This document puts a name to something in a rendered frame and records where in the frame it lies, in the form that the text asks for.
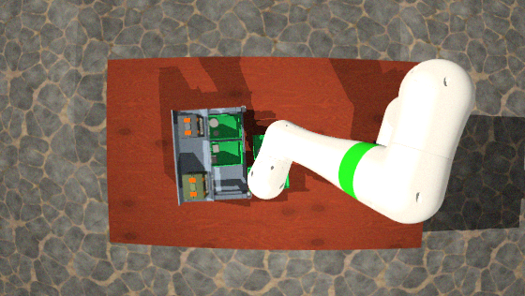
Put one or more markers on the olive green tool case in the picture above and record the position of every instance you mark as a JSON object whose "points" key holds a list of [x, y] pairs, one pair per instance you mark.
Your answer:
{"points": [[195, 185]]}

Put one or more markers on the grey metal shelf rack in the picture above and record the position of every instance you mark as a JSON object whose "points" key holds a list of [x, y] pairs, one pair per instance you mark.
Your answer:
{"points": [[191, 154]]}

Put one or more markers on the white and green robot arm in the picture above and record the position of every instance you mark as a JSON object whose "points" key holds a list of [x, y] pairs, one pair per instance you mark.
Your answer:
{"points": [[406, 184]]}

